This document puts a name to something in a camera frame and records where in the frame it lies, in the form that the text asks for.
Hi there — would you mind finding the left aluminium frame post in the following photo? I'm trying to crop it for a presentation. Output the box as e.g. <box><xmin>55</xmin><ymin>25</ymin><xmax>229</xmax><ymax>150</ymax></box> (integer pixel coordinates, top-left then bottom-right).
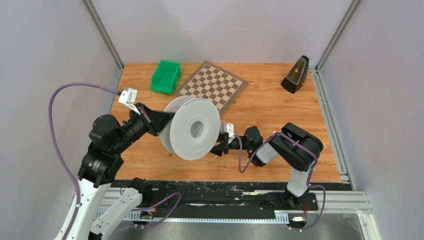
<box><xmin>82</xmin><ymin>0</ymin><xmax>124</xmax><ymax>72</ymax></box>

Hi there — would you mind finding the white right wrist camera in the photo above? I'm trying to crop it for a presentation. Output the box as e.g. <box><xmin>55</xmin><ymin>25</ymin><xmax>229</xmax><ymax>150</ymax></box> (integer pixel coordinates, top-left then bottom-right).
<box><xmin>220</xmin><ymin>122</ymin><xmax>236</xmax><ymax>144</ymax></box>

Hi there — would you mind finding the wooden chessboard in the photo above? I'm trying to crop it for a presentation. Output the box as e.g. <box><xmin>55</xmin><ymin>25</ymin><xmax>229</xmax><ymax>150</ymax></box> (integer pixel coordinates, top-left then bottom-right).
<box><xmin>175</xmin><ymin>61</ymin><xmax>248</xmax><ymax>116</ymax></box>

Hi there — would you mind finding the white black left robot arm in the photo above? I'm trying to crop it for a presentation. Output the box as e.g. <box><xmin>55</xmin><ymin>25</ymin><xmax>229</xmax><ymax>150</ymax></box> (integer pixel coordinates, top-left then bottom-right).
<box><xmin>56</xmin><ymin>103</ymin><xmax>175</xmax><ymax>240</ymax></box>

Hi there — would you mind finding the black wooden metronome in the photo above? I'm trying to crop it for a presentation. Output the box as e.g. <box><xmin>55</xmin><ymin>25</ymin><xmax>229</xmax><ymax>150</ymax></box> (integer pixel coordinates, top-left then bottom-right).
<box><xmin>280</xmin><ymin>55</ymin><xmax>310</xmax><ymax>94</ymax></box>

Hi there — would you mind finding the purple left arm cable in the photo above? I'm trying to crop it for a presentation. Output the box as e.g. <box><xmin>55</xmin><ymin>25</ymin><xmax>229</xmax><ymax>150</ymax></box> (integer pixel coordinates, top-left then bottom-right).
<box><xmin>48</xmin><ymin>82</ymin><xmax>183</xmax><ymax>240</ymax></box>

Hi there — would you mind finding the aluminium frame post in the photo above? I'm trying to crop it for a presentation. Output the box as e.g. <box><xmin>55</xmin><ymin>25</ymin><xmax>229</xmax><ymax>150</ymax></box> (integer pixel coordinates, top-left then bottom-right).
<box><xmin>315</xmin><ymin>0</ymin><xmax>362</xmax><ymax>72</ymax></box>
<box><xmin>82</xmin><ymin>0</ymin><xmax>124</xmax><ymax>72</ymax></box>

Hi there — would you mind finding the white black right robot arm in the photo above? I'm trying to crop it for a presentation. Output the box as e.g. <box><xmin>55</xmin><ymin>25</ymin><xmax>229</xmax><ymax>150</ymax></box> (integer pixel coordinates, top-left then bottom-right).
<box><xmin>210</xmin><ymin>122</ymin><xmax>324</xmax><ymax>209</ymax></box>

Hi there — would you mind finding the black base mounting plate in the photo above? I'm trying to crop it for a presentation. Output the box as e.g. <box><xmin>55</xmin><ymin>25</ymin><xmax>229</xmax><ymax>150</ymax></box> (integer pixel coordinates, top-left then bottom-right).
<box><xmin>119</xmin><ymin>180</ymin><xmax>319</xmax><ymax>220</ymax></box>

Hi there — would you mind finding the green plastic bin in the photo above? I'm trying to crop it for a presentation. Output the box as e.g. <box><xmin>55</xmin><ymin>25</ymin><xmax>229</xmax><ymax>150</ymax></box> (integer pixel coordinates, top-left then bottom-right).
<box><xmin>150</xmin><ymin>59</ymin><xmax>182</xmax><ymax>95</ymax></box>

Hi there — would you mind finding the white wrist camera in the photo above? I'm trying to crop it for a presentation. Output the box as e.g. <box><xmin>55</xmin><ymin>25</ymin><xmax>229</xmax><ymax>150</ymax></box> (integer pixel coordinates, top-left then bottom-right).
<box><xmin>220</xmin><ymin>122</ymin><xmax>236</xmax><ymax>144</ymax></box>
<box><xmin>118</xmin><ymin>87</ymin><xmax>141</xmax><ymax>115</ymax></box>

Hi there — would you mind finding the white perforated cable spool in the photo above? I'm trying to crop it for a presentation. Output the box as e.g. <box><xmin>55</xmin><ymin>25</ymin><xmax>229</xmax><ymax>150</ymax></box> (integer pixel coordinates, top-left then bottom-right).
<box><xmin>159</xmin><ymin>96</ymin><xmax>221</xmax><ymax>161</ymax></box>

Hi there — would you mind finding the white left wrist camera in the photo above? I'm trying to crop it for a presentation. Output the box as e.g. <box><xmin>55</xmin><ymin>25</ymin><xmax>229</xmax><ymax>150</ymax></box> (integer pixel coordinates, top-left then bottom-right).
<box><xmin>118</xmin><ymin>87</ymin><xmax>141</xmax><ymax>115</ymax></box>

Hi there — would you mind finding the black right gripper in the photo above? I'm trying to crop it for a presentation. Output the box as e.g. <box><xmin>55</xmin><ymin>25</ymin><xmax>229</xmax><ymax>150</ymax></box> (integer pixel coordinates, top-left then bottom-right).
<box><xmin>204</xmin><ymin>129</ymin><xmax>254</xmax><ymax>155</ymax></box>

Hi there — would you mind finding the right aluminium frame post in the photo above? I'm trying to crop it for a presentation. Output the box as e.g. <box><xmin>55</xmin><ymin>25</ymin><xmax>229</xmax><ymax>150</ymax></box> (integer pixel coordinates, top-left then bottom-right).
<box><xmin>315</xmin><ymin>0</ymin><xmax>362</xmax><ymax>72</ymax></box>

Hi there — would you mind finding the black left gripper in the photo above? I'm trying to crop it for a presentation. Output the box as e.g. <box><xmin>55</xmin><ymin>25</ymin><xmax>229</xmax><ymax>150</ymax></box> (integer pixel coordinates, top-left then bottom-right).
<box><xmin>112</xmin><ymin>101</ymin><xmax>176</xmax><ymax>154</ymax></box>

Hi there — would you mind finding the slotted white cable duct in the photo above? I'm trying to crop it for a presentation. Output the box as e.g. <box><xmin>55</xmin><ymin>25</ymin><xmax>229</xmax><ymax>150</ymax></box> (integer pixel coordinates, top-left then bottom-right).
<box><xmin>96</xmin><ymin>209</ymin><xmax>290</xmax><ymax>224</ymax></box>

